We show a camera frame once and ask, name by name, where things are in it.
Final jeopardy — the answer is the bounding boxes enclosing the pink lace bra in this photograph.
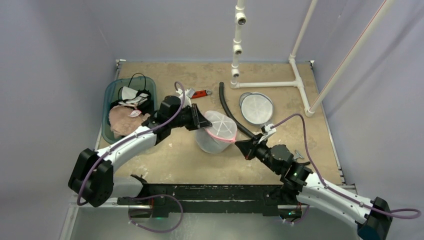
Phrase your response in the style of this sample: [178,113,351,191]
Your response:
[108,106,150,139]

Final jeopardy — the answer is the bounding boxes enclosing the red handled adjustable wrench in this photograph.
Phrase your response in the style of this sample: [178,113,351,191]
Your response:
[190,89,212,99]

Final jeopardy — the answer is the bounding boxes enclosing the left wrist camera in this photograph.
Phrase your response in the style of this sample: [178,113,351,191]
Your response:
[179,88,195,108]

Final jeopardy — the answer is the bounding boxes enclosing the black corrugated hose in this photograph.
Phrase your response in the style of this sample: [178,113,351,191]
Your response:
[218,82,256,138]

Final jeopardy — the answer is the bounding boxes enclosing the white mesh laundry bag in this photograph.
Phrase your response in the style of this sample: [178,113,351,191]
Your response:
[239,92,274,126]

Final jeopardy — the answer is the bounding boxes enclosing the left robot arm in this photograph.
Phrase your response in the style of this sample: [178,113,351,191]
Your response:
[68,95,212,207]

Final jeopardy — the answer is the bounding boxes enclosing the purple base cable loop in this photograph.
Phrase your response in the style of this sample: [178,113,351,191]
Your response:
[128,194,184,234]

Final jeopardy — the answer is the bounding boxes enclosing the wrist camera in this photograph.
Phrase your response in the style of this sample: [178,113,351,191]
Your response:
[179,88,195,108]
[259,123,277,143]

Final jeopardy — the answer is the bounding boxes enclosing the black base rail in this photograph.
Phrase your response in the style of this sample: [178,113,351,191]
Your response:
[117,177,302,219]

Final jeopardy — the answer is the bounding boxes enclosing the white bra black straps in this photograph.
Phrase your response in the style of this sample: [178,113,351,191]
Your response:
[118,85,153,107]

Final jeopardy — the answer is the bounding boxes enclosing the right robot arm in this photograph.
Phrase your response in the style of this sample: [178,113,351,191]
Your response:
[235,139,393,240]

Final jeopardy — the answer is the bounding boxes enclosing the pink trimmed mesh laundry bag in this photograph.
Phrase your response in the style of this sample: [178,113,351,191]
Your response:
[195,110,238,154]

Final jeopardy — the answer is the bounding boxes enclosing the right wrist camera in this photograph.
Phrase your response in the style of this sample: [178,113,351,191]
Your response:
[259,123,277,143]

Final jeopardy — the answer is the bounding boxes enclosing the teal plastic bin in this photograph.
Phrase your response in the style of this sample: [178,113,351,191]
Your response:
[101,75,158,144]

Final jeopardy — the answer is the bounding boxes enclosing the white PVC pipe frame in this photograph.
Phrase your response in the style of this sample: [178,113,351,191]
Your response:
[230,0,394,117]

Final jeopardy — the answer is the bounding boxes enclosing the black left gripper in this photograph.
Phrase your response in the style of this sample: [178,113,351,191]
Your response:
[169,103,211,131]

